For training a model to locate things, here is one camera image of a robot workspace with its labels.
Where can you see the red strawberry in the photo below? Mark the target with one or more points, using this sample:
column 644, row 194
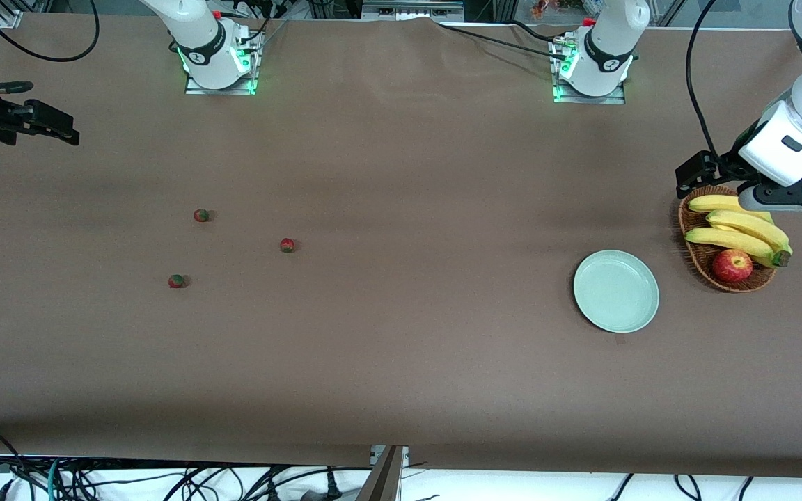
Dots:
column 177, row 281
column 201, row 215
column 287, row 245

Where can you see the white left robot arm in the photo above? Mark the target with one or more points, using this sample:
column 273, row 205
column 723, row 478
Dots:
column 610, row 42

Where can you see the pale green round plate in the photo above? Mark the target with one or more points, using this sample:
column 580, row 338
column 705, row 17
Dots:
column 617, row 292

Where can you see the yellow banana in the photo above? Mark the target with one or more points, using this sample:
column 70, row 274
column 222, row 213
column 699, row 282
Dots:
column 725, row 227
column 728, row 241
column 749, row 226
column 711, row 203

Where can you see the red apple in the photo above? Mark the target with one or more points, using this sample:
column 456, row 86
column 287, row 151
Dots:
column 732, row 268

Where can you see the brown wicker basket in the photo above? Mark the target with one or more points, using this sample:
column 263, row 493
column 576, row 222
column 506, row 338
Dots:
column 702, row 263

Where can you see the brown table cover sheet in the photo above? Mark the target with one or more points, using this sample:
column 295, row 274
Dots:
column 401, row 174

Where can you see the grey metal box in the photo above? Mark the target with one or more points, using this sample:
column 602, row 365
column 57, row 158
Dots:
column 411, row 8

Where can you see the black power plug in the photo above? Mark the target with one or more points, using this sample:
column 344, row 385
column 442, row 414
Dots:
column 333, row 490

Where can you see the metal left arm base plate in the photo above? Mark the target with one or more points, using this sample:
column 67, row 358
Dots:
column 610, row 100

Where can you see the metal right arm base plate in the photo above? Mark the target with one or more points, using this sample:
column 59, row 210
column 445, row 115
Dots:
column 234, row 90

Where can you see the grey support post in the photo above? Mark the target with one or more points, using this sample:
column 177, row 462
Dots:
column 383, row 483

